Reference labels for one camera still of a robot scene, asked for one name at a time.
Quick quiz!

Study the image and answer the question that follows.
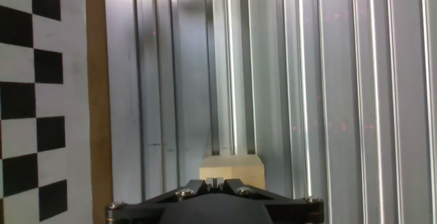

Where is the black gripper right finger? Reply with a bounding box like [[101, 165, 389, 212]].
[[215, 178, 325, 224]]

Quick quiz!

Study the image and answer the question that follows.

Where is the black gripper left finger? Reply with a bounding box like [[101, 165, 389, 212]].
[[105, 178, 215, 224]]

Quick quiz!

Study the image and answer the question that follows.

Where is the light wooden block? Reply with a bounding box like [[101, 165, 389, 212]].
[[199, 154, 266, 191]]

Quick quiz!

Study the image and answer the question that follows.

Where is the brown cardboard board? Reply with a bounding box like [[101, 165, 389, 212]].
[[0, 0, 115, 224]]

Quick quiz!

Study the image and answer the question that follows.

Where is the checkerboard paper sheet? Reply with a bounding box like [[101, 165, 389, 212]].
[[0, 0, 94, 224]]

